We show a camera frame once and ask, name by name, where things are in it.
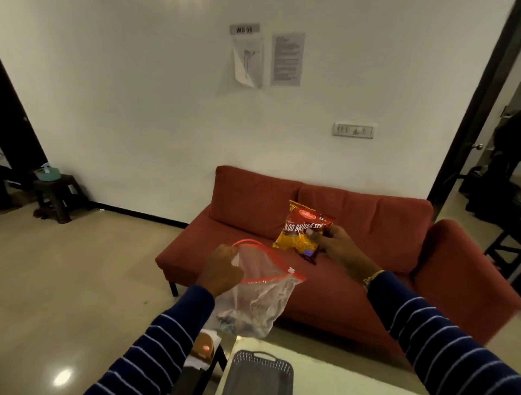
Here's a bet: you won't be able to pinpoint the person's right hand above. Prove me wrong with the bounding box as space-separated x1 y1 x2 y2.
305 224 383 285

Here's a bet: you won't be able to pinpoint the person's left hand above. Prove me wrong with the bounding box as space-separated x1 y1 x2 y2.
195 244 245 298

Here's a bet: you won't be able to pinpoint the clear zip bag red seal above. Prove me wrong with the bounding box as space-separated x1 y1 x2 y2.
203 239 307 339

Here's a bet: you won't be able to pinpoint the red yellow snack packet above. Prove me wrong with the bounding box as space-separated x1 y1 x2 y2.
272 199 336 265

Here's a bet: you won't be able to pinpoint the brown plastic napkin holder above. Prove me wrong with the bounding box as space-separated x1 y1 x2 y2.
191 332 217 365

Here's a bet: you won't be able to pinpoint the white paper napkins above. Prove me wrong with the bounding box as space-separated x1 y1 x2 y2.
183 329 223 371

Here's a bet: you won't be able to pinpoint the grey perforated plastic tray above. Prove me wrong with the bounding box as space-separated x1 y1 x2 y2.
221 349 295 395

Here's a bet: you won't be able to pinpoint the person's left forearm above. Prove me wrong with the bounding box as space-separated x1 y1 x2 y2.
83 284 215 395

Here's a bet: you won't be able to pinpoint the person's right forearm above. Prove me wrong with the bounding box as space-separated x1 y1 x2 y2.
366 270 521 395

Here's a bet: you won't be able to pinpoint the white glass coffee table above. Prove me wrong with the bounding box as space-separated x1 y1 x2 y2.
213 335 428 395

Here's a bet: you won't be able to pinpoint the red sofa back cushion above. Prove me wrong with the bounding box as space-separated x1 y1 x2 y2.
298 185 434 277
209 165 304 241

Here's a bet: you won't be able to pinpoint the red fabric sofa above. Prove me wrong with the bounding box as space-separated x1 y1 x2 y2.
154 164 521 359

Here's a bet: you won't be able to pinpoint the dark woven plastic stool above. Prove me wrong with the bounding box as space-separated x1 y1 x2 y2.
170 341 228 395

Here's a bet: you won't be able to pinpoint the dark wooden stool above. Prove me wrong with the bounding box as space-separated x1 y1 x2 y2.
484 232 521 294

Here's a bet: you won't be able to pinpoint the small dark stool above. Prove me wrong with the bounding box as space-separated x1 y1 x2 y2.
32 174 88 225

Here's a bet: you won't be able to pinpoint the white paper with text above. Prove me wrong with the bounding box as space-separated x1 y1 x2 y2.
270 32 306 87

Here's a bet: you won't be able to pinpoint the teal tissue box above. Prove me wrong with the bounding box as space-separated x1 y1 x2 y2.
33 162 62 182

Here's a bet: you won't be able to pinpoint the white paper with drawing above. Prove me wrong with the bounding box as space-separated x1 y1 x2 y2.
232 34 264 90

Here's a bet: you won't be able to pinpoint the dark doorway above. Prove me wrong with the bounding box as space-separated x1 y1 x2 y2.
0 59 49 212

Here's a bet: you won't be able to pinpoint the gold bracelet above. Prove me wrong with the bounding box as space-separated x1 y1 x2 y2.
363 269 385 290

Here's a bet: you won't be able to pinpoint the white wall switch panel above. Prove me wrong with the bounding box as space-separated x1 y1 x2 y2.
332 121 377 140

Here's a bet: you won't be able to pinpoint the dark door with frame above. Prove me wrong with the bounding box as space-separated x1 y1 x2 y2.
427 0 521 206

